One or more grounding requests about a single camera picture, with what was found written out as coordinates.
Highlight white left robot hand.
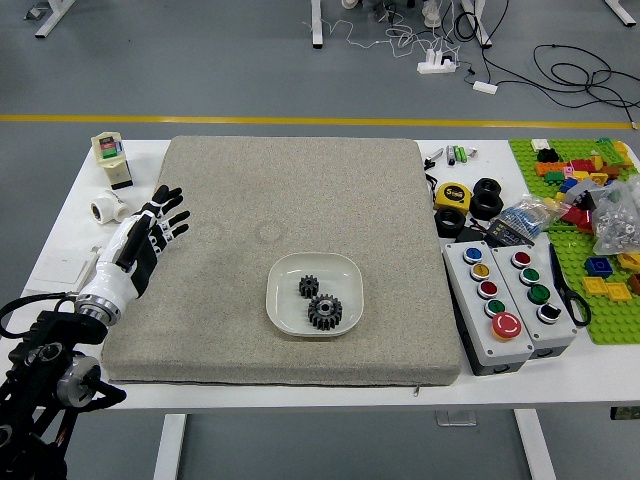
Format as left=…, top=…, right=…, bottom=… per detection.
left=78, top=184, right=192, bottom=305

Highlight white square dish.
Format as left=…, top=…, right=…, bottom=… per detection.
left=264, top=252, right=365, bottom=340

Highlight small black gear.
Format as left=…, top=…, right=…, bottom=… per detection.
left=298, top=274, right=322, bottom=300

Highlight big black gear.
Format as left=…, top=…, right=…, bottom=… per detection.
left=307, top=293, right=344, bottom=331

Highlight grey five-button control box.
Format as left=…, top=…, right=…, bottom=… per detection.
left=442, top=242, right=535, bottom=377

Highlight grey four-button control box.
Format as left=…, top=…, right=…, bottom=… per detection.
left=489, top=243, right=579, bottom=360

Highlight white flat card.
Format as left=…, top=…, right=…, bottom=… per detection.
left=22, top=243, right=100, bottom=297

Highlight white pipe tee fitting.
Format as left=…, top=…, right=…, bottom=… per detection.
left=89, top=189, right=132, bottom=226

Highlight grey-brown mat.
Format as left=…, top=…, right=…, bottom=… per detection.
left=101, top=134, right=464, bottom=386

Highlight white table leg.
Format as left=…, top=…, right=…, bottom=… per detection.
left=152, top=413, right=187, bottom=480
left=513, top=409, right=557, bottom=480

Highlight white desk leg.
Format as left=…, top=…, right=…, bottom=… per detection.
left=459, top=0, right=494, bottom=49
left=309, top=0, right=327, bottom=49
left=24, top=0, right=77, bottom=39
left=603, top=0, right=640, bottom=27

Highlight black rubber tire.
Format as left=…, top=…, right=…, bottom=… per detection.
left=472, top=177, right=503, bottom=199
left=469, top=192, right=505, bottom=220
left=435, top=207, right=469, bottom=238

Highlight yellow tape measure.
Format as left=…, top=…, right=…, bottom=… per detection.
left=432, top=181, right=472, bottom=212

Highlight white power strip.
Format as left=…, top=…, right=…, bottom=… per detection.
left=417, top=49, right=459, bottom=75

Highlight black display module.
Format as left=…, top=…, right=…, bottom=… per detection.
left=487, top=219, right=536, bottom=247

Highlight clear bag of blue parts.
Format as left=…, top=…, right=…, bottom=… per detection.
left=492, top=193, right=571, bottom=239

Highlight black scissors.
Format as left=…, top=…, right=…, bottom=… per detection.
left=548, top=243, right=592, bottom=328

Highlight green building baseplate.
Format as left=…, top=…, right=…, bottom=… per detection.
left=508, top=137, right=640, bottom=346

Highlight big red building brick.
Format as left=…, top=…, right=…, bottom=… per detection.
left=562, top=204, right=595, bottom=234

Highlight grey building piece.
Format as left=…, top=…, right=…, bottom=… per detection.
left=559, top=179, right=609, bottom=204

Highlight blue building brick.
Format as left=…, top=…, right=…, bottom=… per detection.
left=584, top=256, right=615, bottom=278

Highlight clear bag of metal nuts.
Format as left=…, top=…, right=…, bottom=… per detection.
left=591, top=174, right=640, bottom=256

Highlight lime green building brick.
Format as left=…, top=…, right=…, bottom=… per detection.
left=594, top=138, right=626, bottom=164

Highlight cream switch box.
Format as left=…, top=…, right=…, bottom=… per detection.
left=91, top=130, right=134, bottom=191

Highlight white floor cable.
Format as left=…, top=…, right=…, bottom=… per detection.
left=299, top=13, right=466, bottom=59

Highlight grey under-table bracket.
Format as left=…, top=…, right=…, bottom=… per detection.
left=433, top=409, right=477, bottom=428

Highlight black power strip cable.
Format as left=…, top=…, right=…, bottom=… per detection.
left=452, top=0, right=496, bottom=86

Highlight black floor cable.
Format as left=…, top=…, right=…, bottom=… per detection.
left=532, top=43, right=640, bottom=126

